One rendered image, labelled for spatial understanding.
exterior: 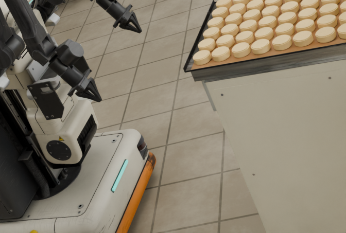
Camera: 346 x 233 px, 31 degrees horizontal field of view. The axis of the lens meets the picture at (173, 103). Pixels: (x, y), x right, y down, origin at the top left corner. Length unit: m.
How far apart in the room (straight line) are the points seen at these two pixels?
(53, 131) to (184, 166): 0.76
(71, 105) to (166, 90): 1.13
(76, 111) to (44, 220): 0.45
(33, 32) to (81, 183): 0.86
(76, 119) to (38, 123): 0.15
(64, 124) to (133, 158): 0.42
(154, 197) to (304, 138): 1.15
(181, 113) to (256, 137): 1.46
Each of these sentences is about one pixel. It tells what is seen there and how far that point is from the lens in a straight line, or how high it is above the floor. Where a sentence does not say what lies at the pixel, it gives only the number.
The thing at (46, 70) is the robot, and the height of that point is 0.81.
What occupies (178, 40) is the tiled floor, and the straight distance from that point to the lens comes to 4.03.
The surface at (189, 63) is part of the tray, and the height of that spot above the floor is 0.90.
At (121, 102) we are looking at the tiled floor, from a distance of 3.64.
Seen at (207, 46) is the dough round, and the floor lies 0.92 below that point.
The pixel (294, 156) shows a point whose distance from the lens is 1.90.
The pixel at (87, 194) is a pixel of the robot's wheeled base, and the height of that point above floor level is 0.28.
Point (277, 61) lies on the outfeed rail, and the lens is 1.71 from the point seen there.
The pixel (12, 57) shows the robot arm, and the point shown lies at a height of 1.00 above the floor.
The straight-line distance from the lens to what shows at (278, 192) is 2.01.
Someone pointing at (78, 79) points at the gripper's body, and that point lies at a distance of 2.05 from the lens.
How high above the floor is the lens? 1.72
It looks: 30 degrees down
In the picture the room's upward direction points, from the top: 24 degrees counter-clockwise
